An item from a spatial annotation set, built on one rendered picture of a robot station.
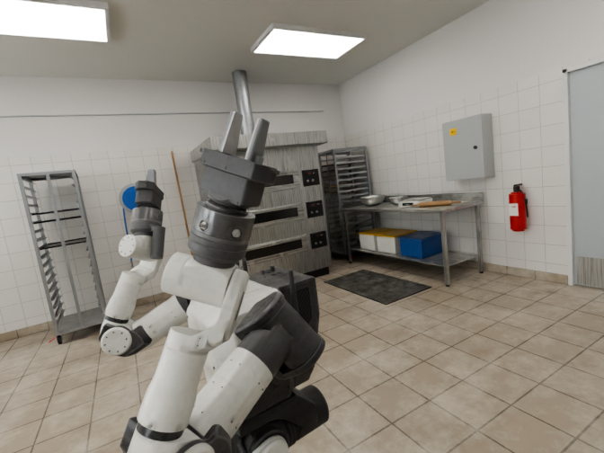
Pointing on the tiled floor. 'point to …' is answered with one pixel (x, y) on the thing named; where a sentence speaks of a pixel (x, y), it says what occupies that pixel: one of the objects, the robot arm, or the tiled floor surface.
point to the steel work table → (440, 228)
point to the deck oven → (285, 204)
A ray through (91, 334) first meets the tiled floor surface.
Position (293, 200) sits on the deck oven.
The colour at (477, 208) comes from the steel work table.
